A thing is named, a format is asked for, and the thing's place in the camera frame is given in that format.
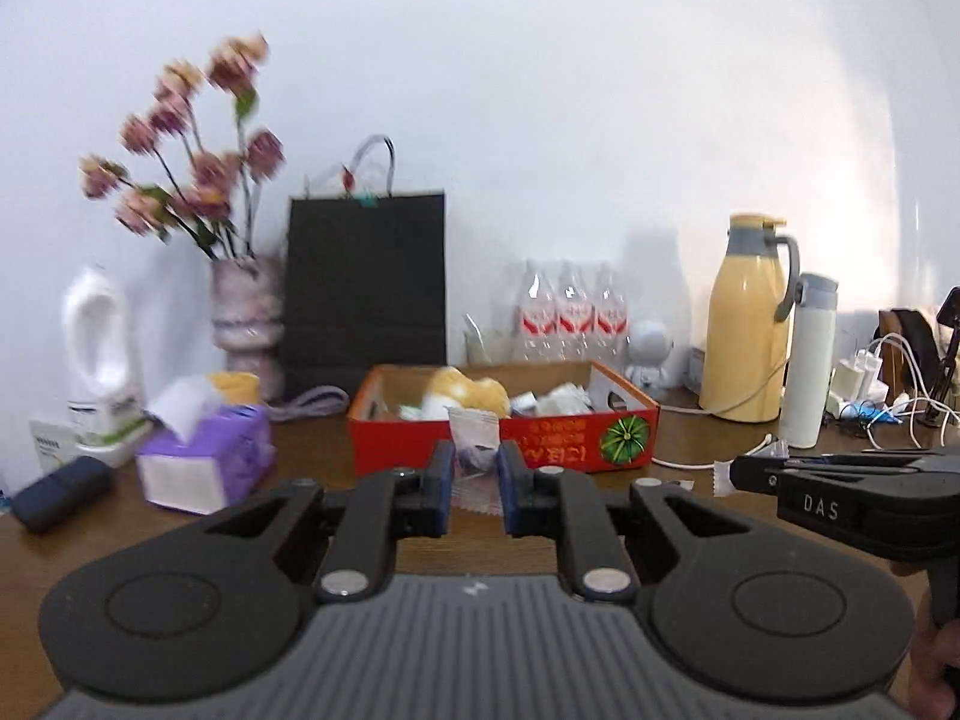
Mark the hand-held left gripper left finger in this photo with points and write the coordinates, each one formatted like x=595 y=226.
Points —
x=446 y=480

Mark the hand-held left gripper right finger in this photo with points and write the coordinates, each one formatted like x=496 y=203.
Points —
x=506 y=487

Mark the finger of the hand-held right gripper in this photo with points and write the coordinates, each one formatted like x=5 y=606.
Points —
x=757 y=474

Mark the small white wrapper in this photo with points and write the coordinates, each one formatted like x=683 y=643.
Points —
x=724 y=480

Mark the grey white sachet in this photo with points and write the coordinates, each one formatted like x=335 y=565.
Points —
x=475 y=435

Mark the red cardboard box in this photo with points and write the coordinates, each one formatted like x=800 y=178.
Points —
x=555 y=450

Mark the person's right hand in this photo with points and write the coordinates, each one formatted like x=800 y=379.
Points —
x=930 y=679

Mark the white crumpled packets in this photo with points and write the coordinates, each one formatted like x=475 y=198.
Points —
x=562 y=399

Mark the white power strip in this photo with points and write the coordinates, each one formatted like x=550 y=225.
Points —
x=847 y=405

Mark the white bottle grey lid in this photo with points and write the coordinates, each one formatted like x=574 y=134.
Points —
x=808 y=367

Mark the white charger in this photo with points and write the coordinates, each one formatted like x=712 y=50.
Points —
x=855 y=379

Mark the clear glass cup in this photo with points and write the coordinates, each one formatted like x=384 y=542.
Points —
x=487 y=349

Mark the yellow thermos jug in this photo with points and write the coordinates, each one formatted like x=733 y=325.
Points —
x=742 y=330

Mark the white astronaut figure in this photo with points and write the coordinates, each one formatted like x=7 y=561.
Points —
x=649 y=349

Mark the dark wooden stand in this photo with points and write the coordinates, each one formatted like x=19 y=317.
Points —
x=911 y=337

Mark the black paper bag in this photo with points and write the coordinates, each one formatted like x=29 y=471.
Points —
x=367 y=292

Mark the black stand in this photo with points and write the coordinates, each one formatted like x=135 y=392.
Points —
x=951 y=307

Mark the small yellow object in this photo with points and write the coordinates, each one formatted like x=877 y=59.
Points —
x=238 y=386

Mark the purple tissue pack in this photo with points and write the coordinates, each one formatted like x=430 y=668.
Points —
x=217 y=457

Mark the pink white fuzzy vase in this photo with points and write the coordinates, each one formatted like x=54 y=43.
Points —
x=244 y=315

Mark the red bag tag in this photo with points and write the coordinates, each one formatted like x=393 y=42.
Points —
x=347 y=178

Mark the dark blue case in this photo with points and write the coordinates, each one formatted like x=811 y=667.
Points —
x=60 y=491

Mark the dried pink rose bouquet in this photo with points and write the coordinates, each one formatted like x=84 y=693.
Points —
x=211 y=169

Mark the white detergent bottle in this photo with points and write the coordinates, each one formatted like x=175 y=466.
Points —
x=82 y=330

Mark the white card box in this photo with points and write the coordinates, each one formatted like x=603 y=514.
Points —
x=52 y=446

